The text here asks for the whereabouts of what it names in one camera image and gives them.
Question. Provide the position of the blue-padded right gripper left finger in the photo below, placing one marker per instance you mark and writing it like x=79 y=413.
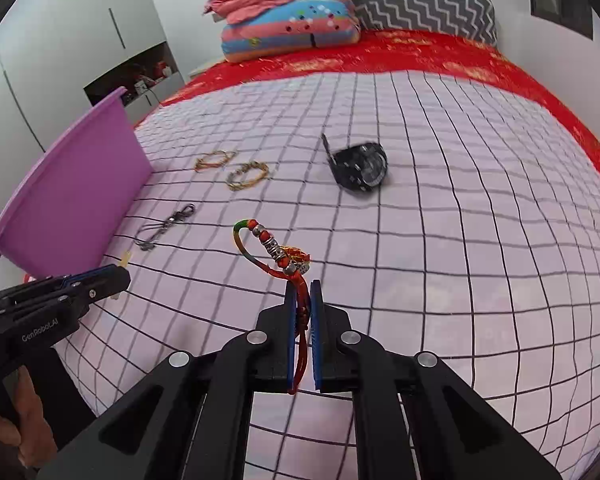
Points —
x=293 y=355

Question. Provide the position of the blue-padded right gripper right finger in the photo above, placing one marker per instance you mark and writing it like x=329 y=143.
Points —
x=317 y=318

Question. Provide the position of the black digital wrist watch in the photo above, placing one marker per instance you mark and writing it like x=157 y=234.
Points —
x=358 y=168

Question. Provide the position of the purple plastic tub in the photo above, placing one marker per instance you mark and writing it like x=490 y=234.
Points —
x=62 y=216

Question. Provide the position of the white black grid cloth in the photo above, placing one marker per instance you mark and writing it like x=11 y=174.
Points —
x=481 y=245

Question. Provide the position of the red patterned bed sheet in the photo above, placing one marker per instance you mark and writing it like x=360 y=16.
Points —
x=384 y=51

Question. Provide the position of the colourful striped pillow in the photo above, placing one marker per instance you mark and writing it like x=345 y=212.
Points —
x=293 y=26

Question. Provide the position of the white wardrobe with niche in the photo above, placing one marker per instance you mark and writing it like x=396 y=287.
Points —
x=50 y=50

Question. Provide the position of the grey zigzag headboard cushion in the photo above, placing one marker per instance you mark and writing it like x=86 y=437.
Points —
x=469 y=19

